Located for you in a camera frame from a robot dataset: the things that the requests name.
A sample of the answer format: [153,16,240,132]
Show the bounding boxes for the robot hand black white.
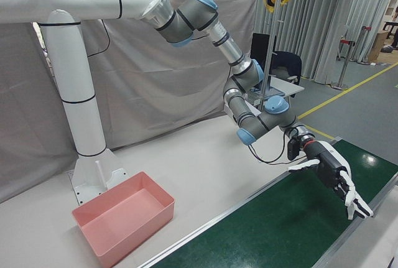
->
[287,139,374,220]

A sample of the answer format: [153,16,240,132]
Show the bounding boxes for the pink plastic basket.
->
[72,171,175,268]

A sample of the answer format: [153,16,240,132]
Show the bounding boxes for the grey desk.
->
[245,76,305,115]

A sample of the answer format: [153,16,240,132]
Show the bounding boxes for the grey laptop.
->
[245,89,285,101]

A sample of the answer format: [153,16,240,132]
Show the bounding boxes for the green conveyor belt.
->
[133,136,398,268]

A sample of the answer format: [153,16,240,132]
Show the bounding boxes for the black office chair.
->
[269,50,303,85]

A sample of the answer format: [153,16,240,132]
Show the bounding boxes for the cardboard box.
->
[368,30,389,63]

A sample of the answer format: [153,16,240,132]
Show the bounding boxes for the black monitor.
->
[250,32,271,70]

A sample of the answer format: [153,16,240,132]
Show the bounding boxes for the pleated grey curtain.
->
[254,0,396,87]

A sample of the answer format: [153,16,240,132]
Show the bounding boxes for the grey cloth backdrop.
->
[0,0,261,203]

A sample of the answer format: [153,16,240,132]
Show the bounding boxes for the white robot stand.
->
[0,0,169,207]

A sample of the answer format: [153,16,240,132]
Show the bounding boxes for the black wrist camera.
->
[287,136,302,161]

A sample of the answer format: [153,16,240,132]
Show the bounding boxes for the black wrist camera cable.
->
[247,126,300,165]

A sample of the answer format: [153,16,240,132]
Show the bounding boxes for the silver stanchion post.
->
[330,39,349,90]
[356,25,373,65]

